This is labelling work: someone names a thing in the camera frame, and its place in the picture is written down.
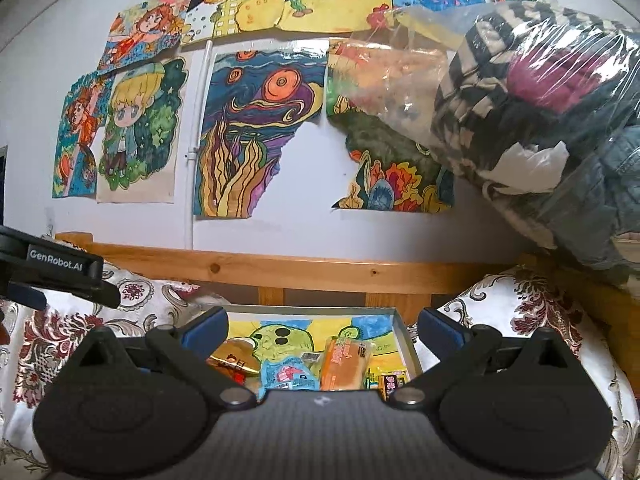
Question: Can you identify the light blue snack packet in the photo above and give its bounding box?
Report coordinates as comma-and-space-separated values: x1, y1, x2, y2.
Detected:
259, 352, 322, 396

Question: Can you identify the blond child drawing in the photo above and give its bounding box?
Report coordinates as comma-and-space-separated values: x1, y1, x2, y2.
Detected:
96, 54, 191, 204

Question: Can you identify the pineapple building drawing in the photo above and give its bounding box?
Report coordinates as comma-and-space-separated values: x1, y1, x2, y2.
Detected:
180, 0, 284, 46

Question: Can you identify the colourful flowers drawing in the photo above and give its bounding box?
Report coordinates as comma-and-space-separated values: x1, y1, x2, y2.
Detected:
326, 38, 454, 214

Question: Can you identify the yellow snack box in tray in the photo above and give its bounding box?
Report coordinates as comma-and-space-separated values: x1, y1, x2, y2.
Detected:
364, 368, 409, 401

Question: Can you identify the grey shallow tray box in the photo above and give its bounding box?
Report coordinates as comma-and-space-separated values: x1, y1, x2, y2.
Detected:
212, 306, 422, 399

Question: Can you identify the orange haired girl drawing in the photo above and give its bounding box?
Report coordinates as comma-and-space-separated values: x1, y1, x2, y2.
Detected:
52, 72, 114, 198

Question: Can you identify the floral white bed cover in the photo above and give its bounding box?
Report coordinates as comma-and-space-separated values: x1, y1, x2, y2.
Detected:
1, 263, 639, 479

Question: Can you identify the gold foil snack packet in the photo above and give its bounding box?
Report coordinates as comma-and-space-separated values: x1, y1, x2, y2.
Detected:
207, 338, 260, 377

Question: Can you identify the clear bag of clothes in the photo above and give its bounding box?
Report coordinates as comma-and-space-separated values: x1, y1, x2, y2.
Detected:
335, 1, 639, 272

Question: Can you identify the white wall pipe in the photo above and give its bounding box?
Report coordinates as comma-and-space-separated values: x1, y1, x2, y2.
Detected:
183, 39, 214, 250

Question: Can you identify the swirly sky drawing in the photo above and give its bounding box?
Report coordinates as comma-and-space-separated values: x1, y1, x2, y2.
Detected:
193, 42, 328, 219

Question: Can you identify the orange snack packet in tray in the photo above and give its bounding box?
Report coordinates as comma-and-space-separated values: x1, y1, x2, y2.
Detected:
320, 337, 372, 391

